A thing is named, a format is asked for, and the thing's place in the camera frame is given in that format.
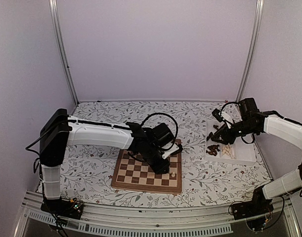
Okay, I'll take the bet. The right aluminium frame post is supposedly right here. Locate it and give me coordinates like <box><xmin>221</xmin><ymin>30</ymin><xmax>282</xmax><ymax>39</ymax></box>
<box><xmin>236</xmin><ymin>0</ymin><xmax>264</xmax><ymax>102</ymax></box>

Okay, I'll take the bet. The left aluminium frame post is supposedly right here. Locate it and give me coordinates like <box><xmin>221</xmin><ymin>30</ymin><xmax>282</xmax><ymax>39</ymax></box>
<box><xmin>49</xmin><ymin>0</ymin><xmax>79</xmax><ymax>105</ymax></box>

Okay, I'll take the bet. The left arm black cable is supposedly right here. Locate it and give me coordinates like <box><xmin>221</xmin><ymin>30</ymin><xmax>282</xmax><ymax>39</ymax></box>
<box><xmin>140</xmin><ymin>112</ymin><xmax>180</xmax><ymax>145</ymax></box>

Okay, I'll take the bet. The front aluminium rail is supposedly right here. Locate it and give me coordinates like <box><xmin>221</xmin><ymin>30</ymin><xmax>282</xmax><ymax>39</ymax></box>
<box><xmin>14</xmin><ymin>191</ymin><xmax>302</xmax><ymax>237</ymax></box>

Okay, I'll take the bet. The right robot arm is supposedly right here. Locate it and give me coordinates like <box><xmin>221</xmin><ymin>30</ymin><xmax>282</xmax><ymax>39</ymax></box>
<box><xmin>208</xmin><ymin>98</ymin><xmax>302</xmax><ymax>215</ymax></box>

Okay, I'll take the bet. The aluminium frame post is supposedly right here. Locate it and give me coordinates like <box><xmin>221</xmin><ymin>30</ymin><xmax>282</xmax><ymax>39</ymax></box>
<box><xmin>236</xmin><ymin>0</ymin><xmax>264</xmax><ymax>102</ymax></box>
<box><xmin>49</xmin><ymin>0</ymin><xmax>79</xmax><ymax>105</ymax></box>

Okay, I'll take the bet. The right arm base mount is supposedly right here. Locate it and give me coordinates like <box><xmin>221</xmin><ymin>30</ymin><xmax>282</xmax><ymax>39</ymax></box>
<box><xmin>228</xmin><ymin>201</ymin><xmax>274</xmax><ymax>232</ymax></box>

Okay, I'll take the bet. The wooden chess board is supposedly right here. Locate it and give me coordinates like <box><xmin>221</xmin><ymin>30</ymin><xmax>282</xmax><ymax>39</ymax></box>
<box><xmin>111</xmin><ymin>150</ymin><xmax>182</xmax><ymax>195</ymax></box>

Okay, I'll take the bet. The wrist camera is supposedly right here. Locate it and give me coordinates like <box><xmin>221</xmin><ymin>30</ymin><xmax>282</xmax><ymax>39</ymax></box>
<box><xmin>212</xmin><ymin>109</ymin><xmax>233</xmax><ymax>123</ymax></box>
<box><xmin>162</xmin><ymin>144</ymin><xmax>183</xmax><ymax>159</ymax></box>

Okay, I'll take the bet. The pile of light chess pieces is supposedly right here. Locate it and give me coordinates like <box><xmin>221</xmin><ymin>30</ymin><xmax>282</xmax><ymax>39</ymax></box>
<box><xmin>221</xmin><ymin>145</ymin><xmax>235</xmax><ymax>159</ymax></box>

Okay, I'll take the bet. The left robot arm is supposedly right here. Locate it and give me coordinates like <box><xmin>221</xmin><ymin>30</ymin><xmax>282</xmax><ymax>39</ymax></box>
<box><xmin>25</xmin><ymin>109</ymin><xmax>178</xmax><ymax>214</ymax></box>

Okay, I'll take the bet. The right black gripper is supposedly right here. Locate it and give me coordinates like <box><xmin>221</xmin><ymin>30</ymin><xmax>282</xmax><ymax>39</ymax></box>
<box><xmin>211</xmin><ymin>119</ymin><xmax>258</xmax><ymax>145</ymax></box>

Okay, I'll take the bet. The pile of dark chess pieces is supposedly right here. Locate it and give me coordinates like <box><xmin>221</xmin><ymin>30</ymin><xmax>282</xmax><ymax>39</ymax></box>
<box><xmin>206</xmin><ymin>124</ymin><xmax>220</xmax><ymax>157</ymax></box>

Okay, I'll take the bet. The floral patterned table mat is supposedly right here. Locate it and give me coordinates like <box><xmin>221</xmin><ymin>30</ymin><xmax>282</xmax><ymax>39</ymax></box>
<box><xmin>36</xmin><ymin>100</ymin><xmax>274</xmax><ymax>207</ymax></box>

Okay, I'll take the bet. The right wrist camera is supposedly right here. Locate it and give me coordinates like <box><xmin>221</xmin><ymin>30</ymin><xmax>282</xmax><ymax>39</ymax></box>
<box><xmin>212</xmin><ymin>109</ymin><xmax>233</xmax><ymax>123</ymax></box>

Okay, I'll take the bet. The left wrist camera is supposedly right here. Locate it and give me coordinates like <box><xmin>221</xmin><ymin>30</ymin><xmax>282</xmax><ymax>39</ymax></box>
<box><xmin>162</xmin><ymin>144</ymin><xmax>183</xmax><ymax>159</ymax></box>

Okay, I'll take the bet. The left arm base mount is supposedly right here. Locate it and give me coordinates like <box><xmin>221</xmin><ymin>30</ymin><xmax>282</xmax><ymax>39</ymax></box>
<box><xmin>41</xmin><ymin>197</ymin><xmax>84</xmax><ymax>220</ymax></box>

